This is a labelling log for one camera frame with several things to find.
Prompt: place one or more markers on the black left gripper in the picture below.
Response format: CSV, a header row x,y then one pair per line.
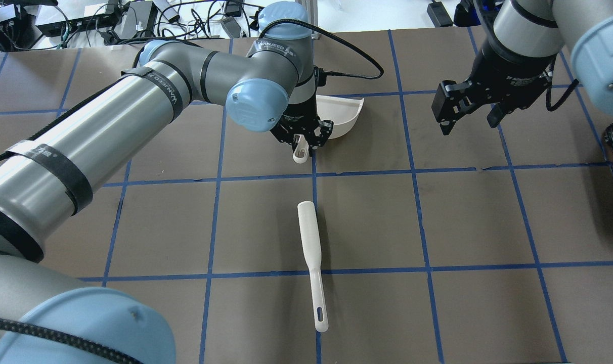
x,y
300,115

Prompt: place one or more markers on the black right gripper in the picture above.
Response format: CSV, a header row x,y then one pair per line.
x,y
509,68

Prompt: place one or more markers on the white plastic dustpan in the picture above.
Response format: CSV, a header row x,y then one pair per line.
x,y
343,112

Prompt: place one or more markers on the white hand brush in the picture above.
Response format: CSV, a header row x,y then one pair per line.
x,y
311,247

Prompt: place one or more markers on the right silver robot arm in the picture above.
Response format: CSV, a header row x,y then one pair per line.
x,y
544,28

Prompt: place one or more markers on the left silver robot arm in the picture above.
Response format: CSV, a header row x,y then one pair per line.
x,y
48,317

